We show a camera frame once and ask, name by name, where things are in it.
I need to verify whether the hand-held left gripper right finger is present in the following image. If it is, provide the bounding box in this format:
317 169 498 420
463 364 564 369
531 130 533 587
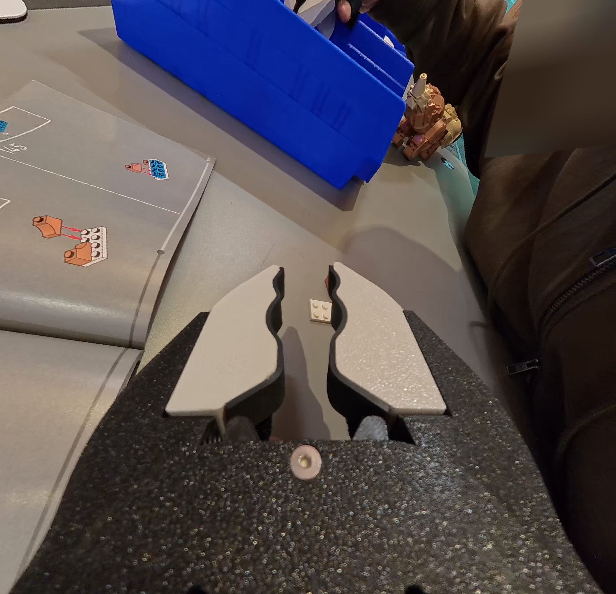
327 261 447 436

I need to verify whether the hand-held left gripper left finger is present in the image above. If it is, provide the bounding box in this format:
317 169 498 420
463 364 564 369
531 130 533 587
165 265 286 438

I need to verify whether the blue plastic bin with bricks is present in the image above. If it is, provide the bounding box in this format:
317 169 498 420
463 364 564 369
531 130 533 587
106 0 407 190

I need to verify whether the brown toy brick figure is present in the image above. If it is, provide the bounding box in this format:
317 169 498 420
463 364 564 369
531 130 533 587
392 72 464 161

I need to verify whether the person's right forearm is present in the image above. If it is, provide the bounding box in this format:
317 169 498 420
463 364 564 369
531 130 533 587
371 0 525 176

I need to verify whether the grey desk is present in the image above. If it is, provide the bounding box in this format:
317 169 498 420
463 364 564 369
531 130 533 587
0 0 496 594

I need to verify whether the person's dark brown jacket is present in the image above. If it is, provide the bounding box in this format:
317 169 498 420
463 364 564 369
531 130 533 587
464 147 616 594

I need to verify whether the grey instruction booklet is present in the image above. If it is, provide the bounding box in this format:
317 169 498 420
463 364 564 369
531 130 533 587
0 79 216 575

